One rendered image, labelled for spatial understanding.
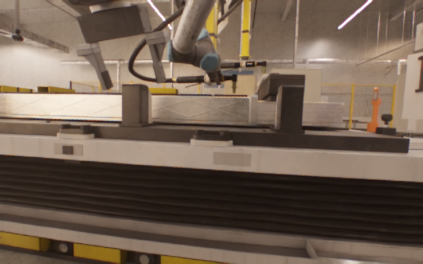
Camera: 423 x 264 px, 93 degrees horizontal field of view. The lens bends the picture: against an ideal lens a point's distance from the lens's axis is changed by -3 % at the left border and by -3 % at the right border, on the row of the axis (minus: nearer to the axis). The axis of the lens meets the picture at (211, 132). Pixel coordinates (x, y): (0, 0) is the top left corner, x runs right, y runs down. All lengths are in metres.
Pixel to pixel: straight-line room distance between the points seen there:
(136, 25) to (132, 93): 0.28
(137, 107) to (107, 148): 0.15
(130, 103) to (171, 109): 0.18
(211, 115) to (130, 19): 0.44
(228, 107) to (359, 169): 0.44
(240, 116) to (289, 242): 0.57
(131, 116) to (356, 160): 0.64
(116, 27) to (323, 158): 0.56
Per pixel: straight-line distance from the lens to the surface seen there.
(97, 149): 0.71
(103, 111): 0.95
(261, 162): 0.58
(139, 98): 0.68
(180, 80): 1.42
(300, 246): 1.04
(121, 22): 0.48
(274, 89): 0.93
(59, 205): 1.32
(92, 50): 0.53
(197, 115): 0.79
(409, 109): 3.53
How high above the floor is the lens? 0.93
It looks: 5 degrees down
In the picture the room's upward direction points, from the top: 2 degrees clockwise
